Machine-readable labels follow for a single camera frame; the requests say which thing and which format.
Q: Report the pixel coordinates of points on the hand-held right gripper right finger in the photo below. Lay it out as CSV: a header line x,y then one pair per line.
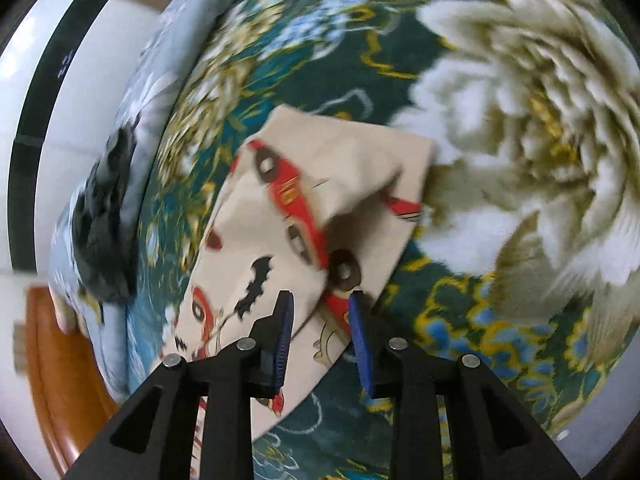
x,y
361,345

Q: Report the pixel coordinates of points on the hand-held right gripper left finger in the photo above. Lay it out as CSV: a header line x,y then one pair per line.
x,y
282,340

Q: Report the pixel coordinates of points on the cream car-print garment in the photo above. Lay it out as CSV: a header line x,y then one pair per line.
x,y
300,160

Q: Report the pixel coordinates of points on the dark grey pants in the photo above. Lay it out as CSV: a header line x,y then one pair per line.
x,y
107,220

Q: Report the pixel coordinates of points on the wooden bed headboard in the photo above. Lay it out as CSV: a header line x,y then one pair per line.
x,y
55,385

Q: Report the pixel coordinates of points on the blue floral quilt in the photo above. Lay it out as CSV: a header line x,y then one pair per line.
x,y
150,75

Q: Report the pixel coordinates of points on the white and black wardrobe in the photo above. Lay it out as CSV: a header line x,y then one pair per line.
x,y
30,85

